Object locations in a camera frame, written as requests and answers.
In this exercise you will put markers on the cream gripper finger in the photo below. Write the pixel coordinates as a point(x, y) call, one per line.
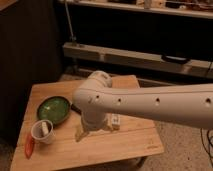
point(80, 134)

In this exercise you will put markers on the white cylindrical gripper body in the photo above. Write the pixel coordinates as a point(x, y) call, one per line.
point(94, 121)

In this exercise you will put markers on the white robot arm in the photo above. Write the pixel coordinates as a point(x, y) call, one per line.
point(190, 105)

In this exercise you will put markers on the black rectangular block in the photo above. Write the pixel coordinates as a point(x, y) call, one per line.
point(74, 108)

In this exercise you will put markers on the green bowl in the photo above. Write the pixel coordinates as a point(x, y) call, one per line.
point(55, 109)

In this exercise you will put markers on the white block in cup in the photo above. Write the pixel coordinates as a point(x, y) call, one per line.
point(44, 128)

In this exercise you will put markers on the white cup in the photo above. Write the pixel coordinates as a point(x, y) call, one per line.
point(37, 134)

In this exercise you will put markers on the orange carrot toy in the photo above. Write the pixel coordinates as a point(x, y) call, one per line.
point(29, 146)

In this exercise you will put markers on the wooden table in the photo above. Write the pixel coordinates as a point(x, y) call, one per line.
point(135, 138)

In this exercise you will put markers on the metal stand pole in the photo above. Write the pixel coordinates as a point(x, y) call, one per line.
point(72, 36)

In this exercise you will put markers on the black flat object on shelf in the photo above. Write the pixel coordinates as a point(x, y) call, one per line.
point(175, 59)

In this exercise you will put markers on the upper wooden shelf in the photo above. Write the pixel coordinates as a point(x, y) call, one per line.
point(145, 7)

